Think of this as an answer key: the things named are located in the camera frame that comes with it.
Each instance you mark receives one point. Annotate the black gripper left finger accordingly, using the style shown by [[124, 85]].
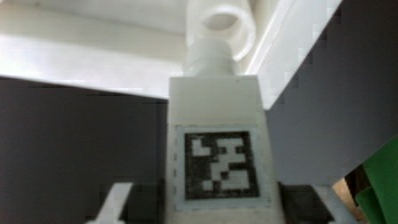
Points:
[[133, 205]]

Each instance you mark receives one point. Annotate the white square tabletop part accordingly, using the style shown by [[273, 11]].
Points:
[[108, 44]]

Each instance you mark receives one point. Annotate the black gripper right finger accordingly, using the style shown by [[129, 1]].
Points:
[[314, 206]]

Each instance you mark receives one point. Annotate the white leg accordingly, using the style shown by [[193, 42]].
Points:
[[222, 185]]

